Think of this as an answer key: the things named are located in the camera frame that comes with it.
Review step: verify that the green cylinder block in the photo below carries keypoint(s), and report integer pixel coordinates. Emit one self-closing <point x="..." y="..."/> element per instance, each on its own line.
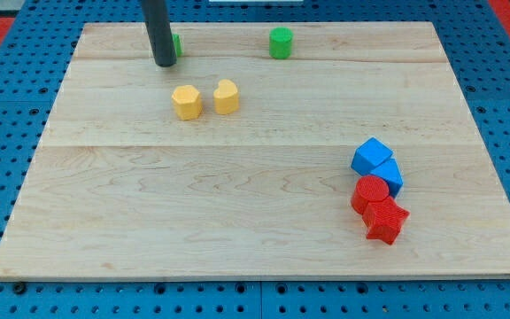
<point x="280" y="42"/>

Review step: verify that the yellow hexagon block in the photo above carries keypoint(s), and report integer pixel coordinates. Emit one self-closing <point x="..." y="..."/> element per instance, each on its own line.
<point x="187" y="102"/>

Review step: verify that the green block behind rod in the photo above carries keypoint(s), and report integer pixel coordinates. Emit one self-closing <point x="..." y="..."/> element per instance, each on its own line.
<point x="177" y="45"/>

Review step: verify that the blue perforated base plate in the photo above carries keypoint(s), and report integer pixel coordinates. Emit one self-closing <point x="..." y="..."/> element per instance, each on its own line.
<point x="33" y="60"/>

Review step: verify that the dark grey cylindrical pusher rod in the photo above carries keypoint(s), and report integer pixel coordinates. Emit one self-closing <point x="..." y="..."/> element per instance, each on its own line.
<point x="157" y="23"/>

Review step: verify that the blue cube block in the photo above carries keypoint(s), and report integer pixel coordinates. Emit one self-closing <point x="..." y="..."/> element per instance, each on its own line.
<point x="369" y="155"/>

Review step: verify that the blue wedge block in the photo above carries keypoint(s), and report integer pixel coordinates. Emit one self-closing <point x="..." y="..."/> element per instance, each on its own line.
<point x="390" y="173"/>

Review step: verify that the yellow heart block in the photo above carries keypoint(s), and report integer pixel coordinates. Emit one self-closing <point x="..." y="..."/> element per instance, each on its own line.
<point x="226" y="97"/>

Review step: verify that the red cylinder block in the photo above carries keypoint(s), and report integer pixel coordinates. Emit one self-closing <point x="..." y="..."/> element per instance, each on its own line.
<point x="369" y="188"/>

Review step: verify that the red star block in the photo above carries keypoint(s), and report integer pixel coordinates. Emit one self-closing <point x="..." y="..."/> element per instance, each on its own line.
<point x="384" y="220"/>

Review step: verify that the wooden board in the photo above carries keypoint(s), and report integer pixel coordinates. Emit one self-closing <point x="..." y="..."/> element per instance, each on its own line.
<point x="121" y="190"/>

